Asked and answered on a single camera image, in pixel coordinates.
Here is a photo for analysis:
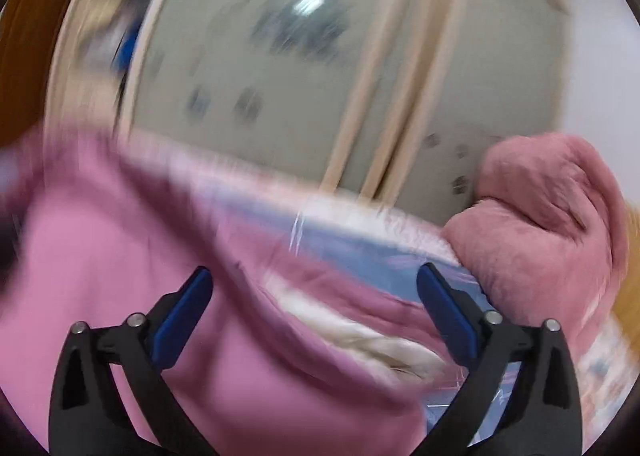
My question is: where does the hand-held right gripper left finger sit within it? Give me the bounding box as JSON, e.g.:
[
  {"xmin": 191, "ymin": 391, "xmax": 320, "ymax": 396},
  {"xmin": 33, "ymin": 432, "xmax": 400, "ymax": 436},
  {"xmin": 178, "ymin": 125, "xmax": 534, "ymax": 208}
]
[{"xmin": 47, "ymin": 266, "xmax": 218, "ymax": 456}]

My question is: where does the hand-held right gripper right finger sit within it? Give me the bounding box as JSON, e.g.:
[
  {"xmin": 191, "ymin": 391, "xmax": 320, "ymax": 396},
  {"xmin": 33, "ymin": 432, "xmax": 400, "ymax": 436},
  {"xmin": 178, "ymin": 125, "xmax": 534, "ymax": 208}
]
[{"xmin": 415, "ymin": 263, "xmax": 583, "ymax": 456}]

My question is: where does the pink and white jacket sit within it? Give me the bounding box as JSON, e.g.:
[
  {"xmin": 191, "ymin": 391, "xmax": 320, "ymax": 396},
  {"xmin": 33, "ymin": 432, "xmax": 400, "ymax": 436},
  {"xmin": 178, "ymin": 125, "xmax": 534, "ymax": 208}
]
[{"xmin": 0, "ymin": 128, "xmax": 466, "ymax": 456}]

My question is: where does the blue striped blanket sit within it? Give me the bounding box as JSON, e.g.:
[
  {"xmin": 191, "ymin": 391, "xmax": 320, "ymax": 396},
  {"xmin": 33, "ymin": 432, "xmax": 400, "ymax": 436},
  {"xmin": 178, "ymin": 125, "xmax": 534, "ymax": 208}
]
[{"xmin": 210, "ymin": 196, "xmax": 506, "ymax": 442}]

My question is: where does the pink rolled quilt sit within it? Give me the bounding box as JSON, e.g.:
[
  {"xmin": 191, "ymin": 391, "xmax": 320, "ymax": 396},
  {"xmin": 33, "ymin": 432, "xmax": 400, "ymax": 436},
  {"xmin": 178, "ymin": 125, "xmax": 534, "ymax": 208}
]
[{"xmin": 440, "ymin": 132, "xmax": 631, "ymax": 362}]

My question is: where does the floral pillow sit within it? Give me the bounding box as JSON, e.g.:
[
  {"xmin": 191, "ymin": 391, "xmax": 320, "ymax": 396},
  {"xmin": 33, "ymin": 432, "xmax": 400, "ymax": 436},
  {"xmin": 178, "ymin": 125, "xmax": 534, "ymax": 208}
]
[{"xmin": 575, "ymin": 316, "xmax": 640, "ymax": 437}]

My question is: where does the wooden headboard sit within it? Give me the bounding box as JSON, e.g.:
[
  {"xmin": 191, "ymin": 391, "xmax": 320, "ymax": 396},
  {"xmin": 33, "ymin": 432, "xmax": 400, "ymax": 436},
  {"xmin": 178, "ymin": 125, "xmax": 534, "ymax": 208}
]
[{"xmin": 607, "ymin": 196, "xmax": 640, "ymax": 331}]

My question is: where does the wardrobe with frosted sliding doors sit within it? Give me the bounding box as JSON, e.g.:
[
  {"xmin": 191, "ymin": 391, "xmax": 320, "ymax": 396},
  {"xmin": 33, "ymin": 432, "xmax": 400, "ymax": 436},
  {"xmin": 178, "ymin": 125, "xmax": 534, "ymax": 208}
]
[{"xmin": 45, "ymin": 0, "xmax": 591, "ymax": 217}]

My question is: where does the blue cloth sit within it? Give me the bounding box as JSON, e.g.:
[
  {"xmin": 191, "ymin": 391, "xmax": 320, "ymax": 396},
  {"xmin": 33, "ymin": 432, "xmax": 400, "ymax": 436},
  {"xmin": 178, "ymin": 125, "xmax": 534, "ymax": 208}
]
[{"xmin": 120, "ymin": 20, "xmax": 145, "ymax": 67}]

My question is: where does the brown wooden door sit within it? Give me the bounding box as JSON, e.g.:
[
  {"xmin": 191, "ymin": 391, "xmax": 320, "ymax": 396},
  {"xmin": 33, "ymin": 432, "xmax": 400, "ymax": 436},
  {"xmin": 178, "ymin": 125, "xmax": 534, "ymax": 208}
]
[{"xmin": 0, "ymin": 0, "xmax": 101, "ymax": 147}]

